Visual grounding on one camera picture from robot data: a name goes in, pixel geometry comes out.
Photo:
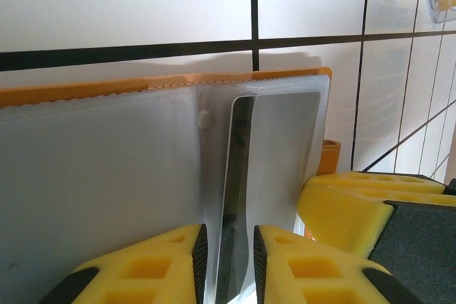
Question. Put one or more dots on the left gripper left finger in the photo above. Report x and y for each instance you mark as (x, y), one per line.
(142, 282)

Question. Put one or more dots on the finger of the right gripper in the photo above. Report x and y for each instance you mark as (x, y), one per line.
(374, 181)
(409, 240)

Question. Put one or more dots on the tan leather card holder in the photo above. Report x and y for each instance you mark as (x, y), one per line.
(89, 176)

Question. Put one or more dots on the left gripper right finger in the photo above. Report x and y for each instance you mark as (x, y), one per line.
(320, 282)

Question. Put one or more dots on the dark credit card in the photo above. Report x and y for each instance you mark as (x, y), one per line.
(237, 176)

